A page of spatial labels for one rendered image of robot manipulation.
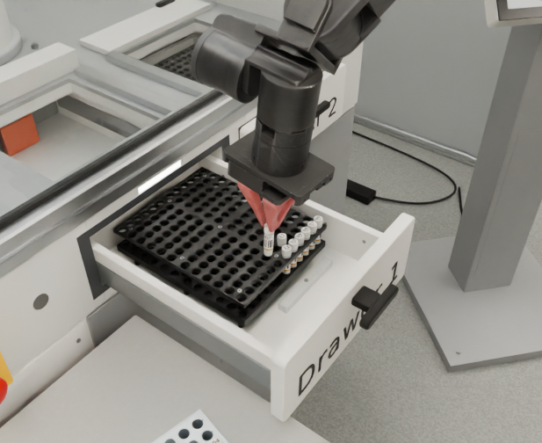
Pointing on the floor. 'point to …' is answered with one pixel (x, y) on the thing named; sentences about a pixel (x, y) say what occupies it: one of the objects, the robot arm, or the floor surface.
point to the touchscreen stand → (501, 221)
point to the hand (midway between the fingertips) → (271, 221)
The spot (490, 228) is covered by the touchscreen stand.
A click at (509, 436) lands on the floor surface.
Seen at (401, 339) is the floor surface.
